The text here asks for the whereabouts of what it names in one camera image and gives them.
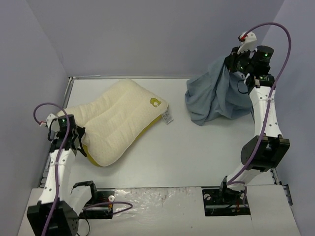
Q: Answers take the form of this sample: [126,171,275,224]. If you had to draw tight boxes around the striped pillowcase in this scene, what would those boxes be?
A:
[185,57,252,126]

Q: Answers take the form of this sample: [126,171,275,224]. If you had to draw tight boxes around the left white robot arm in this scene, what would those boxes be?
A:
[27,115,99,236]

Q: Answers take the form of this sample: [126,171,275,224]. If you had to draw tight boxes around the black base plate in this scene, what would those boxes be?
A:
[79,189,115,219]
[202,187,251,217]

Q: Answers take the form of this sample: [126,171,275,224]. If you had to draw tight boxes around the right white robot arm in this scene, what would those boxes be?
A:
[218,45,290,203]

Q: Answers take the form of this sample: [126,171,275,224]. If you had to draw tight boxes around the cream white pillow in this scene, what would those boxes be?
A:
[58,79,169,167]

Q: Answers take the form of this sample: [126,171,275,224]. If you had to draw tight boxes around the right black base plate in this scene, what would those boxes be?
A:
[202,187,251,217]

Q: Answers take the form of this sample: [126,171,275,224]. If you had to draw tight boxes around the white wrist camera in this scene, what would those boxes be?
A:
[39,113,58,128]
[237,31,257,55]

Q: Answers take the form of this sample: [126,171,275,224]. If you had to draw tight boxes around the thin black cable loop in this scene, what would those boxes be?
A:
[78,217,91,236]

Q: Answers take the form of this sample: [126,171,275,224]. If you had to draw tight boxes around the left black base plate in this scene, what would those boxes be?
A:
[79,189,115,219]

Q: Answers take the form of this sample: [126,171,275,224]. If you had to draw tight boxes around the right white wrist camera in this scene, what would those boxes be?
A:
[237,31,257,55]

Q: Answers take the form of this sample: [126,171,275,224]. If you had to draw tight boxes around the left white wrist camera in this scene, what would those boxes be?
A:
[39,113,58,128]

